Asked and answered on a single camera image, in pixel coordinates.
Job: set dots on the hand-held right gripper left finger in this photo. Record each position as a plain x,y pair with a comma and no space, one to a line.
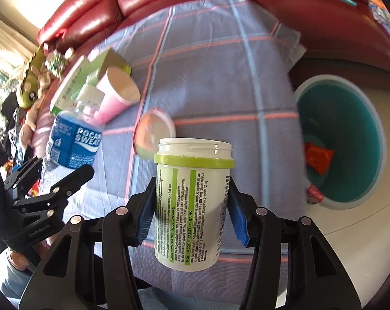
146,214

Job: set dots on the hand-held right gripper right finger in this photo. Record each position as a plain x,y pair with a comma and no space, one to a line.
237,218

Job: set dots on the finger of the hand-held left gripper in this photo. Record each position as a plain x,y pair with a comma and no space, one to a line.
22,177
70,184

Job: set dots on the white pill bottle green label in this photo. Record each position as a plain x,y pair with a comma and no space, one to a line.
188,200

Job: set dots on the clear water bottle blue label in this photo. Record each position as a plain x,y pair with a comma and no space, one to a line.
75,135

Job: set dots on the teal trash bin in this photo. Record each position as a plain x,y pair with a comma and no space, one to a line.
350,129

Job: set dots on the person's left hand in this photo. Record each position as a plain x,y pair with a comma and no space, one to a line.
17,259

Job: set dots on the pink plush toy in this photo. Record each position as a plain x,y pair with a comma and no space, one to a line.
30,119

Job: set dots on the dark cloth pile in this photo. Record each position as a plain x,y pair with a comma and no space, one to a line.
12,119

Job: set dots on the small red and white packet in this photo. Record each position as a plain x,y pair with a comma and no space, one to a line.
315,194

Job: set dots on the green plush toy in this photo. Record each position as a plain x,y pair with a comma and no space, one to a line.
25,92

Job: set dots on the round pink green food cup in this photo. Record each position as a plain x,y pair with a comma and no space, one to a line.
153,129

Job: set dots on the pink paper cup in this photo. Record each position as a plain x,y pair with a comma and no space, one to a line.
114,103

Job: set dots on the red snack wrapper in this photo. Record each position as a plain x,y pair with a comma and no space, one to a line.
316,160

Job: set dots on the green and white medicine box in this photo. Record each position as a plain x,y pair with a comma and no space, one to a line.
72,80

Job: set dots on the beige knotted plush toy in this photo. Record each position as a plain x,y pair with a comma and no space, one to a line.
44,76

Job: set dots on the white fuzzy object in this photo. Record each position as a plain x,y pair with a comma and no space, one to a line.
69,52

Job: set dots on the grey plaid cloth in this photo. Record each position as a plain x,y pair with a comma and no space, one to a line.
214,87

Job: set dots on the beige curtain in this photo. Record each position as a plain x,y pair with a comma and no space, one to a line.
10,42

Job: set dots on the colourful toy pile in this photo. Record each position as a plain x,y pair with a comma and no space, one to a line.
379,9

